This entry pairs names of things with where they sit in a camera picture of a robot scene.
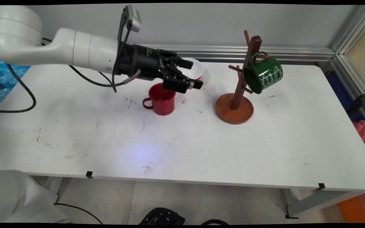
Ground black device with wires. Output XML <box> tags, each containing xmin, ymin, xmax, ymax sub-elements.
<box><xmin>138</xmin><ymin>207</ymin><xmax>186</xmax><ymax>225</ymax></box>

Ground red plastic bag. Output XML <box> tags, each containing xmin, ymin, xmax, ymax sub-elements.
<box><xmin>353</xmin><ymin>120</ymin><xmax>365</xmax><ymax>162</ymax></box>

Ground blue box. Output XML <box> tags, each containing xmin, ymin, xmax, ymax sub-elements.
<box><xmin>325</xmin><ymin>71</ymin><xmax>365</xmax><ymax>122</ymax></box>

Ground aluminium frame with post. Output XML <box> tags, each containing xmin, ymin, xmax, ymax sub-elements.
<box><xmin>331</xmin><ymin>5</ymin><xmax>365</xmax><ymax>131</ymax></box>

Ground grey metal table leg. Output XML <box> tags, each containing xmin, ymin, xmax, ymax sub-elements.
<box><xmin>284</xmin><ymin>188</ymin><xmax>365</xmax><ymax>219</ymax></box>
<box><xmin>45</xmin><ymin>177</ymin><xmax>64</xmax><ymax>203</ymax></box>

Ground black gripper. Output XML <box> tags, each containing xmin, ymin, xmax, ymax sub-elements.
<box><xmin>118</xmin><ymin>44</ymin><xmax>204</xmax><ymax>94</ymax></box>

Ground long aluminium wall rail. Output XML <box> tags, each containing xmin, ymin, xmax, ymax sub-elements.
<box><xmin>138</xmin><ymin>44</ymin><xmax>335</xmax><ymax>62</ymax></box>

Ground beige wooden board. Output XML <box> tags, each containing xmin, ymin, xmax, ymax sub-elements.
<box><xmin>347</xmin><ymin>19</ymin><xmax>365</xmax><ymax>89</ymax></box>

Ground black floor cable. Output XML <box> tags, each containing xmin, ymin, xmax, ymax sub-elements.
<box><xmin>54</xmin><ymin>203</ymin><xmax>104</xmax><ymax>225</ymax></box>

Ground red enamel mug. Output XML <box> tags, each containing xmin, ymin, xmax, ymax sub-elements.
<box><xmin>142</xmin><ymin>83</ymin><xmax>176</xmax><ymax>116</ymax></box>

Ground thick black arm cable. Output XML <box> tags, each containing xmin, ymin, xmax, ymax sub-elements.
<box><xmin>0</xmin><ymin>63</ymin><xmax>37</xmax><ymax>113</ymax></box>

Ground green enamel mug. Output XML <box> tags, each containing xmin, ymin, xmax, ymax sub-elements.
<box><xmin>244</xmin><ymin>52</ymin><xmax>284</xmax><ymax>94</ymax></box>

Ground black stand pole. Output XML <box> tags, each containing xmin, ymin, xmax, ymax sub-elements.
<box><xmin>347</xmin><ymin>85</ymin><xmax>365</xmax><ymax>115</ymax></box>

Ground brown wooden mug tree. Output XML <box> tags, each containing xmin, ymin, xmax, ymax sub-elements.
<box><xmin>215</xmin><ymin>30</ymin><xmax>270</xmax><ymax>125</ymax></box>

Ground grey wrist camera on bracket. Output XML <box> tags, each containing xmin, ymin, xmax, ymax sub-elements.
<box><xmin>117</xmin><ymin>5</ymin><xmax>142</xmax><ymax>48</ymax></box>

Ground white bowl with red outside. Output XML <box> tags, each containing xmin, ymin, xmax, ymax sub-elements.
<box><xmin>178</xmin><ymin>58</ymin><xmax>204</xmax><ymax>81</ymax></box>

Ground blue plastic sheet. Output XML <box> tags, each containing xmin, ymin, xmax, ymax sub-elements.
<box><xmin>0</xmin><ymin>58</ymin><xmax>31</xmax><ymax>116</ymax></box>

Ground orange box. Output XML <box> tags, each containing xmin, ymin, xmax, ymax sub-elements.
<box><xmin>337</xmin><ymin>193</ymin><xmax>365</xmax><ymax>224</ymax></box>

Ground white rounded machine housing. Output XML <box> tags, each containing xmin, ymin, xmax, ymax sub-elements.
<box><xmin>0</xmin><ymin>170</ymin><xmax>72</xmax><ymax>224</ymax></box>

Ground black cable with metal plug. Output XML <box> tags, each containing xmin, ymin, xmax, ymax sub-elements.
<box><xmin>68</xmin><ymin>65</ymin><xmax>141</xmax><ymax>87</ymax></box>

